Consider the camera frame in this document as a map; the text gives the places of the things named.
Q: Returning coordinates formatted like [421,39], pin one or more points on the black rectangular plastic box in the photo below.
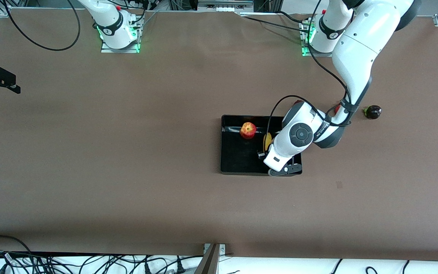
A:
[242,156]

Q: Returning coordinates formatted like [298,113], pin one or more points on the red yellow apple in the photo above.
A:
[248,130]

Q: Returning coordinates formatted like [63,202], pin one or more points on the dark purple eggplant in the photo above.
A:
[373,112]

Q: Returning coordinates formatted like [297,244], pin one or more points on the small metal bracket plate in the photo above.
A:
[222,249]

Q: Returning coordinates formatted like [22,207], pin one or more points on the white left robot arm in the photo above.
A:
[302,133]

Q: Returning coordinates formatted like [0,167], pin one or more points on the aluminium profile post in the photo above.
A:
[209,262]

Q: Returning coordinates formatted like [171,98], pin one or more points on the grey device with ports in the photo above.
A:
[224,7]

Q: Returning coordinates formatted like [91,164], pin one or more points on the black power plug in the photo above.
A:
[180,266]
[146,268]

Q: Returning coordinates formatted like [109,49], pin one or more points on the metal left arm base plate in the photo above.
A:
[318,54]

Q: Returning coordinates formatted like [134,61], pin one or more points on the red pomegranate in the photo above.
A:
[337,109]

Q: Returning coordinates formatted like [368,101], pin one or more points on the brown table cover sheet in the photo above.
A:
[89,171]

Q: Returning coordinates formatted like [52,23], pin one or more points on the yellow banana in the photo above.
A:
[267,142]

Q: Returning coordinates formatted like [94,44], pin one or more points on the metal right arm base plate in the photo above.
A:
[120,50]

